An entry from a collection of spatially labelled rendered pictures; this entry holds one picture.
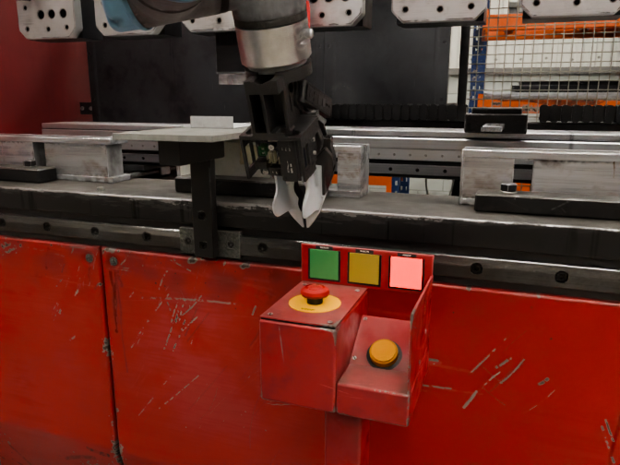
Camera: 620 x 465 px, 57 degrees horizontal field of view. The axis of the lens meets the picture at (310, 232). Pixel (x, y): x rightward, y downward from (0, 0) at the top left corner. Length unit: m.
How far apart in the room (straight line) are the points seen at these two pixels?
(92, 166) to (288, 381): 0.75
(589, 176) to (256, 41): 0.62
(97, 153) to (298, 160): 0.77
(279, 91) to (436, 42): 1.00
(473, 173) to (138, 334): 0.71
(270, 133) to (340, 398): 0.35
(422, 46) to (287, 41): 0.99
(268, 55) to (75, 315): 0.85
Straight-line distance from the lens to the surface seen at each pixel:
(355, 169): 1.04
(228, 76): 1.16
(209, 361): 1.14
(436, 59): 1.55
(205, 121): 1.06
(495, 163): 1.00
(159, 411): 1.26
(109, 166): 1.31
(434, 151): 1.27
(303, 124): 0.62
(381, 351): 0.78
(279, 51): 0.59
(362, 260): 0.84
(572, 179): 1.01
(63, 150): 1.38
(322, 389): 0.75
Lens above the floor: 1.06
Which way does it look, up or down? 13 degrees down
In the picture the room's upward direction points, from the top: straight up
